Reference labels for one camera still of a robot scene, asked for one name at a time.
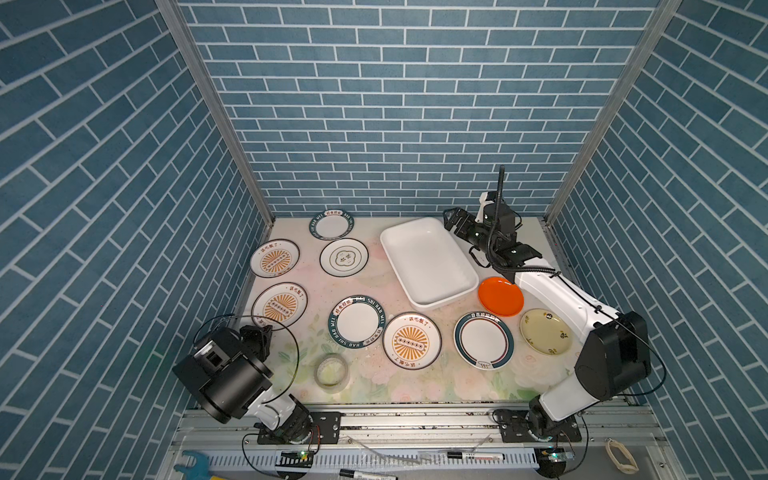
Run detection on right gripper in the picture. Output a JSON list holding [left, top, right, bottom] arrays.
[[444, 206, 496, 260]]

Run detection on flower outline white plate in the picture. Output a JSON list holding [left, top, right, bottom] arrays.
[[320, 238, 369, 278]]

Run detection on green red ring plate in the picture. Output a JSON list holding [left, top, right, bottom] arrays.
[[453, 311, 514, 371]]

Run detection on orange sunburst plate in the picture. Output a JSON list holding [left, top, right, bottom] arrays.
[[250, 239, 300, 278], [251, 282, 308, 327], [382, 312, 442, 371]]

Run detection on green lettered rim plate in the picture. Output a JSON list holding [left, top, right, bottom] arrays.
[[327, 295, 386, 349]]

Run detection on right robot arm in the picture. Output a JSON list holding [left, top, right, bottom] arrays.
[[443, 202, 657, 441]]

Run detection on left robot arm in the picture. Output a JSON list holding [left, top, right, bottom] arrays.
[[173, 318, 341, 451]]

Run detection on white plastic bin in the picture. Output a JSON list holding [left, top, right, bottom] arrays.
[[380, 217, 479, 311]]

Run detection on small green rim plate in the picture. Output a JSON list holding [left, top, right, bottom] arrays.
[[309, 209, 354, 241]]

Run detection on yellow floral plate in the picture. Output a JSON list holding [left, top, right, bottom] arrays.
[[519, 308, 573, 356]]

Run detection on clear tape roll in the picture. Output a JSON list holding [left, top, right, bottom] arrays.
[[314, 354, 350, 394]]

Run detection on black marker pen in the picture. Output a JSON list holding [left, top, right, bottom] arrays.
[[339, 469, 398, 480]]

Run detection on beige rubber band loop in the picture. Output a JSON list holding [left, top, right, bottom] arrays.
[[605, 438, 639, 475]]

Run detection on blue wrench tool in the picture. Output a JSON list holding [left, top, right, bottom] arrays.
[[173, 450, 213, 480]]

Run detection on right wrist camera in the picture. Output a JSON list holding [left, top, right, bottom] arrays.
[[475, 192, 522, 236]]

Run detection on aluminium frame rail right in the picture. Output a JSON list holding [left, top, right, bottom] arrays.
[[544, 0, 682, 229]]

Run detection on aluminium frame rail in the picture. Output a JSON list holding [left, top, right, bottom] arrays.
[[544, 0, 682, 229], [156, 0, 275, 229]]

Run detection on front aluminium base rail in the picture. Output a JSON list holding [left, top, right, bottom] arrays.
[[158, 402, 683, 479]]

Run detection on aluminium frame rail left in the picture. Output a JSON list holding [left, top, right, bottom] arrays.
[[156, 0, 275, 229]]

